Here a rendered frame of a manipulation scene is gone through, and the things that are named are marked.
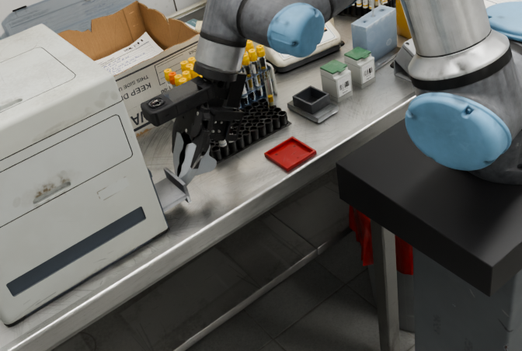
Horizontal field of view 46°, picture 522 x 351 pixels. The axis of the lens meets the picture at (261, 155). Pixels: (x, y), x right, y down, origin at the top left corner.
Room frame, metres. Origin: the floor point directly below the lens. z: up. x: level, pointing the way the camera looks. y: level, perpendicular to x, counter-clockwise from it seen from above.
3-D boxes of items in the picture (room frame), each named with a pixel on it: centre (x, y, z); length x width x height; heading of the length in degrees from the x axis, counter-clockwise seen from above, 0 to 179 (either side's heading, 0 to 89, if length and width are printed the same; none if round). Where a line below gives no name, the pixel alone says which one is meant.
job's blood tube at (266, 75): (1.02, -0.04, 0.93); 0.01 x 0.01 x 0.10
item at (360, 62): (1.08, -0.23, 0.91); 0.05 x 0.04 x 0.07; 30
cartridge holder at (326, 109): (1.02, -0.12, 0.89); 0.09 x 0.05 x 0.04; 32
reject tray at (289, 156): (0.89, -0.05, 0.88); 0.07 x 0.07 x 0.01; 30
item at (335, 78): (1.05, -0.18, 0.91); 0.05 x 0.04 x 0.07; 30
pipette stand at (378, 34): (1.17, -0.29, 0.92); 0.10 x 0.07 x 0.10; 127
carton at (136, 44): (1.21, 0.24, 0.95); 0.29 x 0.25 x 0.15; 30
